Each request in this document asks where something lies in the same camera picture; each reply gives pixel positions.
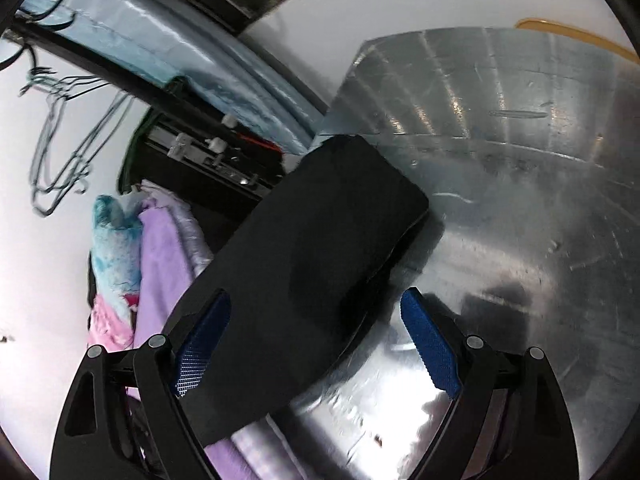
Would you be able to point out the floral pink teal quilt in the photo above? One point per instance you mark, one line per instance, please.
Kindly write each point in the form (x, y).
(115, 260)

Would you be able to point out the yellow plastic object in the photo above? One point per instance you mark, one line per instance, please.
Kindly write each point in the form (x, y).
(560, 27)

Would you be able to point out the purple fleece blanket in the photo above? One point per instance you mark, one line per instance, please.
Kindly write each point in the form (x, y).
(160, 260)

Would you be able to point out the shiny blue curtain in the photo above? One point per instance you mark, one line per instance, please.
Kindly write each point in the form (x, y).
(150, 25)

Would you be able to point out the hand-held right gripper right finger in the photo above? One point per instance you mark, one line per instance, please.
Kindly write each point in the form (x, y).
(430, 345)

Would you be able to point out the black metal rack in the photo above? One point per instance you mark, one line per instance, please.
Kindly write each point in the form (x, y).
(210, 170)

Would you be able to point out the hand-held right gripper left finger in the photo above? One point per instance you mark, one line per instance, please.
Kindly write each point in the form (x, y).
(202, 345)

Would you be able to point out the black jacket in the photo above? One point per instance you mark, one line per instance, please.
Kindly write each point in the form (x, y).
(310, 240)

